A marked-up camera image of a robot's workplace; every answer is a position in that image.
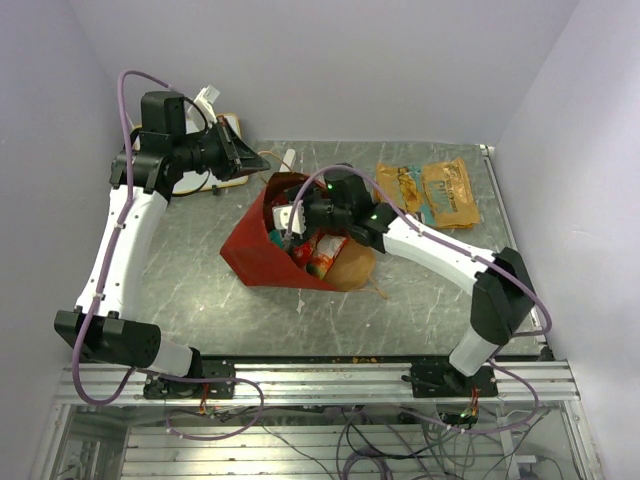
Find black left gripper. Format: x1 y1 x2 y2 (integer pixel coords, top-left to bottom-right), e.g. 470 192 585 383
175 116 273 182

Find red rice cracker mix bag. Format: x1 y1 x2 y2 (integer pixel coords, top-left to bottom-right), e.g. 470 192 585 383
290 233 319 269

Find red paper bag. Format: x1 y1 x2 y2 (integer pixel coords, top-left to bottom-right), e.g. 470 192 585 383
220 171 376 292

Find gold foil snack packet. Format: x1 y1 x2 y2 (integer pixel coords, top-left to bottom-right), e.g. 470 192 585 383
375 157 480 229

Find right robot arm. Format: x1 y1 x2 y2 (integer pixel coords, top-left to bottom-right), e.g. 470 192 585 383
286 163 536 396

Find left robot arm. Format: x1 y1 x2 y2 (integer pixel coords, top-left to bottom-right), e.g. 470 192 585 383
54 86 269 406

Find colourful striped snack packet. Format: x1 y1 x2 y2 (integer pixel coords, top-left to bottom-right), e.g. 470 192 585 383
306 234 348 279

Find white marker eraser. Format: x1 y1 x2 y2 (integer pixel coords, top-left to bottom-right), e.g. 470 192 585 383
279 149 296 172

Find teal snack packet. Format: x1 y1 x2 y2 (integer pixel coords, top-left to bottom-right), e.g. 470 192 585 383
268 230 291 251

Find small whiteboard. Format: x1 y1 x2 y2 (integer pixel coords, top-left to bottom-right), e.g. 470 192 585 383
110 107 267 200

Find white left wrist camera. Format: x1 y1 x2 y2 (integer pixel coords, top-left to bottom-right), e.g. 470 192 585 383
194 85 220 126

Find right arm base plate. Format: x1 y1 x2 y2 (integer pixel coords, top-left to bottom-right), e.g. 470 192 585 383
401 360 498 398

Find aluminium rail frame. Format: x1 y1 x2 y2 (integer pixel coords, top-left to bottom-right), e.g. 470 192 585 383
29 144 601 480

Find loose cables under frame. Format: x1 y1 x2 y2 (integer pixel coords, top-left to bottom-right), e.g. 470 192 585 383
164 404 556 480

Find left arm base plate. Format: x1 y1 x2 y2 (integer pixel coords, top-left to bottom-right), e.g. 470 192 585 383
143 357 236 400

